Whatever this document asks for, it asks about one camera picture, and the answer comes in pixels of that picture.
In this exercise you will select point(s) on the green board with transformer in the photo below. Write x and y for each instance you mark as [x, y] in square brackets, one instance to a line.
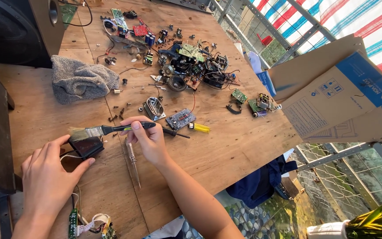
[262, 104]

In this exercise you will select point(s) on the red plastic object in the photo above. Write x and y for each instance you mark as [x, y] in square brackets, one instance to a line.
[265, 39]

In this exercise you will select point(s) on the green striped plant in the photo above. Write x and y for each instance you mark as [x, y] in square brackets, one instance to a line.
[376, 222]

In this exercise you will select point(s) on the large black wooden speaker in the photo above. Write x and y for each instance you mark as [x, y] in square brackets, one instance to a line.
[15, 30]

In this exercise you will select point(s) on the dark blue cloth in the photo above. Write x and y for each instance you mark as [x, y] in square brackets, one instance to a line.
[260, 182]

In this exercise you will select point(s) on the black curved plastic piece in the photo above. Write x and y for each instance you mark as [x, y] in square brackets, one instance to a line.
[232, 110]

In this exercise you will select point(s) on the heap of electronic parts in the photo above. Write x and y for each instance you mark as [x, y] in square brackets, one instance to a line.
[197, 64]

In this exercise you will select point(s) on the red blue striped tarp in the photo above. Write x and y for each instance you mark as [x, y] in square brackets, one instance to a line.
[360, 23]

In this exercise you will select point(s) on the cluster of blue capacitors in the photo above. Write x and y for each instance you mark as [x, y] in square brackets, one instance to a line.
[150, 39]

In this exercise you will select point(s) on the small round speaker cone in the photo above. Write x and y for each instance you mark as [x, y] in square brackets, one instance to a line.
[177, 83]

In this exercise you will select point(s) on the narrow green circuit board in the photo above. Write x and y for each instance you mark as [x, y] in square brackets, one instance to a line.
[73, 224]

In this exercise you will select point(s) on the grey perforated circuit board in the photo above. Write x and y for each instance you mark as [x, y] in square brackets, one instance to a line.
[181, 118]

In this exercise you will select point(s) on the long green circuit board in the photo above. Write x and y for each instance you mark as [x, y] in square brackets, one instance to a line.
[119, 19]

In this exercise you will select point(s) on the white plant pot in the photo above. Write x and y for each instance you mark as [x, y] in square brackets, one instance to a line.
[327, 230]

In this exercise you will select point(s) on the scattered black screws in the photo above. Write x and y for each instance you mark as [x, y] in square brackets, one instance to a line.
[116, 114]

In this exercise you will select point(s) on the white plastic bag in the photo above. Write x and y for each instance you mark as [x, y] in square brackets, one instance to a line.
[254, 61]

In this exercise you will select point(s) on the person's left hand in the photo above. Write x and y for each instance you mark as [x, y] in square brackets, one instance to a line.
[45, 179]

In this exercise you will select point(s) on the small board with black parts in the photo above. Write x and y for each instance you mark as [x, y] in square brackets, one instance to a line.
[148, 58]

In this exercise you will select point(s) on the dark green circuit board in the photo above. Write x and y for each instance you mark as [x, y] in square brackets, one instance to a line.
[67, 13]

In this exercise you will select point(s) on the small black plastic box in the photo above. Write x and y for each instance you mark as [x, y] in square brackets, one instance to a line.
[86, 147]

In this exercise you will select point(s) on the metal railing with mesh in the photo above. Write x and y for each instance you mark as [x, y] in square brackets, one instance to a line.
[340, 172]

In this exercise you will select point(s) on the person's right hand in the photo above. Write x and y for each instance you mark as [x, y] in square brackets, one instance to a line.
[153, 142]

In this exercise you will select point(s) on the small square green circuit board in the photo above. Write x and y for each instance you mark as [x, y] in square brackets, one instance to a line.
[239, 96]

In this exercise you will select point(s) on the grey towel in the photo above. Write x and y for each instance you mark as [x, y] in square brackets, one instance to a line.
[81, 79]

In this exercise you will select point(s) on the red circuit board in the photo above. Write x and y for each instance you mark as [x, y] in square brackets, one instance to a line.
[140, 30]

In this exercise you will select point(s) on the brown and blue cardboard box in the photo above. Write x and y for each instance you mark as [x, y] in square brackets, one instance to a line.
[330, 96]

